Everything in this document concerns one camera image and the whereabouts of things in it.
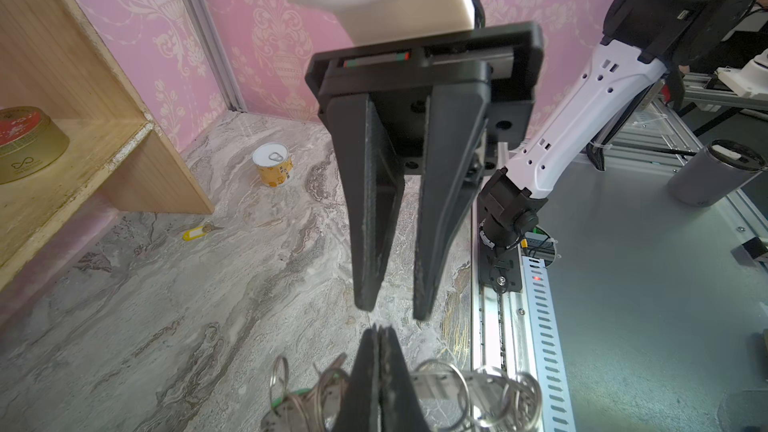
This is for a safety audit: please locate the metal ring plate with keyrings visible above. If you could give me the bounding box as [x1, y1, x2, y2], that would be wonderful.
[259, 353, 543, 431]

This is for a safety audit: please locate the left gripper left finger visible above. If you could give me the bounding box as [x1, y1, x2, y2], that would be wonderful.
[332, 326, 380, 432]

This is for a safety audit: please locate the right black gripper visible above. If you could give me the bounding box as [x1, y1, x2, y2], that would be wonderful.
[305, 22, 544, 321]

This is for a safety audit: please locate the wooden two-tier shelf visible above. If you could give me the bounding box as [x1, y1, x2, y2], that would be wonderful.
[1, 0, 214, 284]

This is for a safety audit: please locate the yellow key tag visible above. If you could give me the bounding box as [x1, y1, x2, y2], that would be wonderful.
[182, 223, 220, 242]

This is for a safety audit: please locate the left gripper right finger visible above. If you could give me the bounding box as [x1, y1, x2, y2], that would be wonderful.
[379, 327, 429, 432]

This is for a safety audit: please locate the small yellow pull-tab can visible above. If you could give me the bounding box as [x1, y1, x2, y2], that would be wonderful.
[252, 142, 294, 188]

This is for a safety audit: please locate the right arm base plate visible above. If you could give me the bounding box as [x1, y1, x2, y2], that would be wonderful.
[478, 216, 523, 294]

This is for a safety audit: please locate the round red-lid tin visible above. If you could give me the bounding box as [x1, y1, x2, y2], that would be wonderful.
[1, 106, 70, 184]

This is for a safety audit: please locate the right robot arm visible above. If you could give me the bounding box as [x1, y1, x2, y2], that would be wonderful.
[305, 0, 751, 321]

